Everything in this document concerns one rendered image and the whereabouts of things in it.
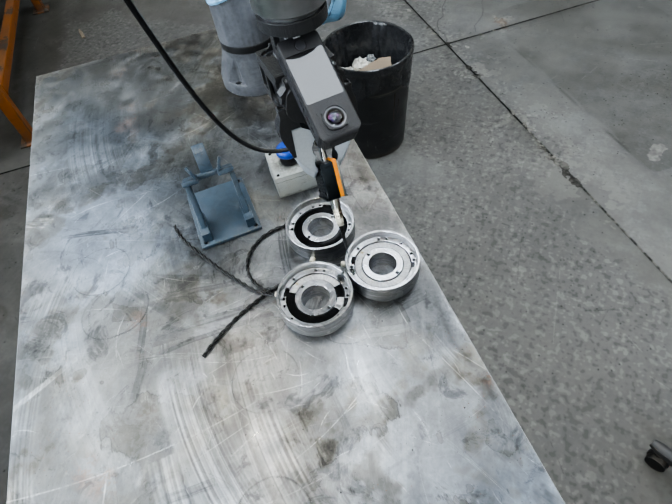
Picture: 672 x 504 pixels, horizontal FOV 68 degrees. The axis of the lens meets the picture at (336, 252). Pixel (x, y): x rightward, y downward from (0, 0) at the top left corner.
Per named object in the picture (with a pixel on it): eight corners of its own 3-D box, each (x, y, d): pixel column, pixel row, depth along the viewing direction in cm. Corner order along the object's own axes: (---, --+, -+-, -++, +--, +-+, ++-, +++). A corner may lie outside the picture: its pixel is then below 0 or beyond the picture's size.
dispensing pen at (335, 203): (343, 264, 65) (310, 136, 59) (334, 256, 68) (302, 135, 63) (358, 258, 65) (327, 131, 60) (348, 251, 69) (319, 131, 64)
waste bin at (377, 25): (424, 150, 204) (430, 55, 170) (348, 174, 200) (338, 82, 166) (392, 104, 224) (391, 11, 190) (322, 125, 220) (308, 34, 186)
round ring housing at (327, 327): (362, 283, 72) (360, 266, 69) (345, 347, 66) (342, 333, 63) (294, 272, 75) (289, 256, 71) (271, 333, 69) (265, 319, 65)
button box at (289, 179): (319, 186, 85) (315, 164, 81) (280, 198, 84) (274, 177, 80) (306, 156, 90) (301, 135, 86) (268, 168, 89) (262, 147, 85)
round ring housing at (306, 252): (299, 210, 82) (295, 193, 79) (362, 217, 80) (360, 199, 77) (281, 261, 76) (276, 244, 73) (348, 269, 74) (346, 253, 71)
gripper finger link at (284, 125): (313, 143, 61) (309, 79, 54) (319, 151, 60) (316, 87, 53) (278, 154, 59) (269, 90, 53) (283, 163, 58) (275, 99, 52)
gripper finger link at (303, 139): (302, 154, 67) (296, 94, 60) (320, 181, 63) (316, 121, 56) (280, 161, 66) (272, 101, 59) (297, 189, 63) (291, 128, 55)
